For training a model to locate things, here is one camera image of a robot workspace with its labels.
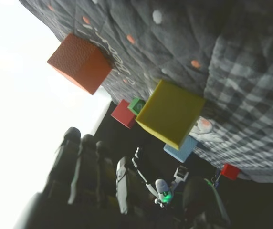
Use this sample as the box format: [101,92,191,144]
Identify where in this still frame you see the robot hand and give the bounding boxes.
[13,127,231,229]

